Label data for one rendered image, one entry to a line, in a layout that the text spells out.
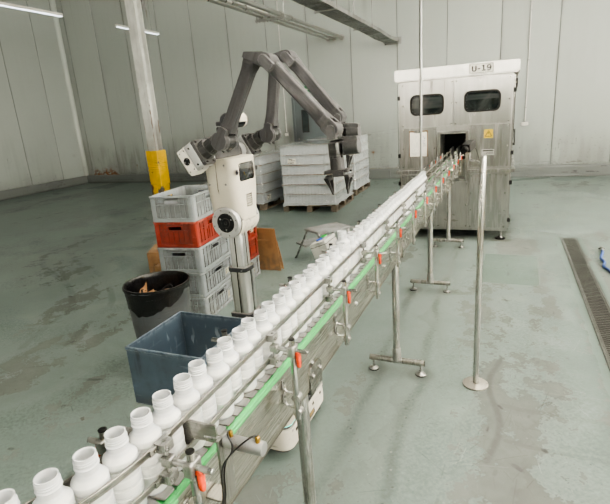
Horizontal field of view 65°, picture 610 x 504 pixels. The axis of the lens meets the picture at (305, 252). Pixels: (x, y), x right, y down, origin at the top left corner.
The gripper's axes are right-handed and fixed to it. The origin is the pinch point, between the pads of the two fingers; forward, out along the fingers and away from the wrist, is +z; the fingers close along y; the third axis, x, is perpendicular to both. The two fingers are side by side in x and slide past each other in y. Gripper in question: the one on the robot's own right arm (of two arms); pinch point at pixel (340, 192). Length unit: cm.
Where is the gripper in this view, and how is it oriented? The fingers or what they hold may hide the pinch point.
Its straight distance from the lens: 192.4
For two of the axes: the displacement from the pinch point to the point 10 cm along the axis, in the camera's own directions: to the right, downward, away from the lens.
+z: 1.3, 9.6, 2.4
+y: 9.2, -0.3, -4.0
